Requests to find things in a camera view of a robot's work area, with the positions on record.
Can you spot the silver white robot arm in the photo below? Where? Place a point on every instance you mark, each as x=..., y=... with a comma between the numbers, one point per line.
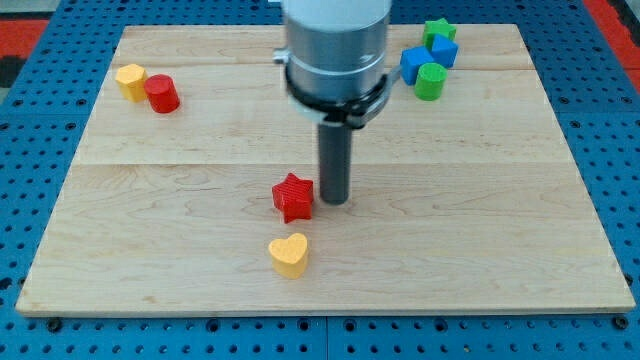
x=335, y=51

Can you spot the red star block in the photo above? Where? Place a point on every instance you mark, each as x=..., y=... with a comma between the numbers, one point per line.
x=294, y=198

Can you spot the green star block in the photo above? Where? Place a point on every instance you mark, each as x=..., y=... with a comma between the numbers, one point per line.
x=437, y=27

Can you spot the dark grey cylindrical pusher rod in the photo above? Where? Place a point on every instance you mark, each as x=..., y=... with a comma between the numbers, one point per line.
x=334, y=148

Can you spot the yellow heart block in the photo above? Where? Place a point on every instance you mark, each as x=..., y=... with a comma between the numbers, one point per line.
x=290, y=256

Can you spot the wooden board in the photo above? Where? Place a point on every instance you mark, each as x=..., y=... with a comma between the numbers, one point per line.
x=467, y=205

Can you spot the green cylinder block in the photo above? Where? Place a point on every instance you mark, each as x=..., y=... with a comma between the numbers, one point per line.
x=430, y=81

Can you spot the blue pentagon block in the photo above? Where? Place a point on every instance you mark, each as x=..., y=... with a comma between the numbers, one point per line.
x=411, y=60

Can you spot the blue cube block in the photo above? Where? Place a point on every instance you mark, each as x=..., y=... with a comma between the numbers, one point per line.
x=444, y=51

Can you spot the red cylinder block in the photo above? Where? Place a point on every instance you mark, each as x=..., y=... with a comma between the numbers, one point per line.
x=161, y=93

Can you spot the yellow hexagon block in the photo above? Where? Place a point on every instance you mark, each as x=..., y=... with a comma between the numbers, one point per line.
x=130, y=79

